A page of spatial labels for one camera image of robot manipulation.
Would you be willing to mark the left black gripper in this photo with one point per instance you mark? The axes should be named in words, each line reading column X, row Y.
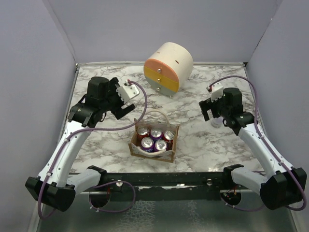
column 112, row 90

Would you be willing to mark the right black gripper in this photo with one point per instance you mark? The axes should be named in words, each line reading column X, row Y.
column 204, row 105

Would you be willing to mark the red soda can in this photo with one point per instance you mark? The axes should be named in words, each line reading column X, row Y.
column 142, row 132

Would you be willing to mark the purple soda can front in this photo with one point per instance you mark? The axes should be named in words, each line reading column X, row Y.
column 156, row 134

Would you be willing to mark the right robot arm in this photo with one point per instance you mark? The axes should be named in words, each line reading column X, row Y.
column 282, row 184

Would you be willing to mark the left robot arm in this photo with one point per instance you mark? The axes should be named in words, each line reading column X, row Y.
column 53, row 186

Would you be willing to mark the small clear plastic cup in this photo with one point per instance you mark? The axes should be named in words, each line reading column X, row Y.
column 217, row 122

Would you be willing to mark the round three-drawer storage box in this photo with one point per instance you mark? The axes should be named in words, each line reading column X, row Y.
column 168, row 68

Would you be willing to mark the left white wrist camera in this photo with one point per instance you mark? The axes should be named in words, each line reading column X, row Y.
column 127, row 91

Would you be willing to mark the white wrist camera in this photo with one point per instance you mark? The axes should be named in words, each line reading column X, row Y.
column 127, row 91
column 216, row 91

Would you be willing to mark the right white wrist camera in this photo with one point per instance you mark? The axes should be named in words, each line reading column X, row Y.
column 216, row 91

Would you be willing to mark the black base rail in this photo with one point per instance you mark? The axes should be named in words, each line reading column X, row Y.
column 127, row 187

